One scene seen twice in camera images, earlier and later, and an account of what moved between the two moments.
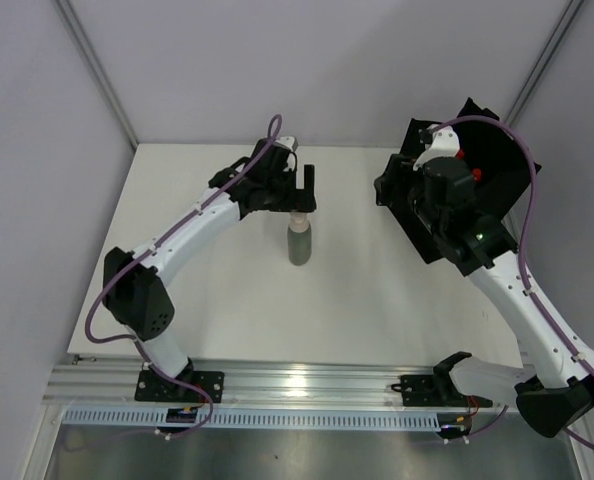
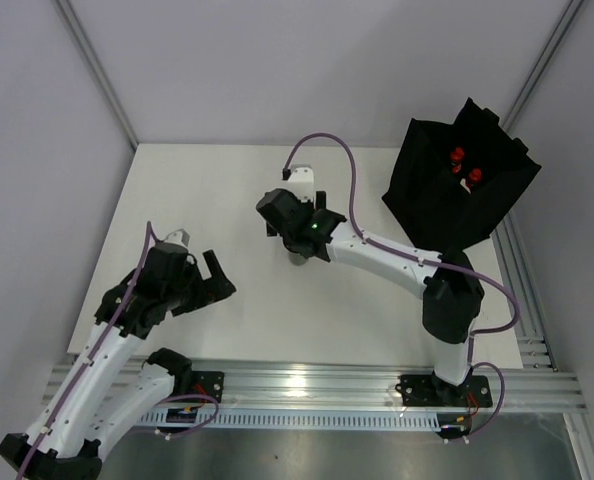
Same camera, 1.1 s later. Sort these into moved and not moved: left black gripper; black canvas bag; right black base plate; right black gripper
Moved: left black gripper; right black gripper
Not moved: right black base plate; black canvas bag
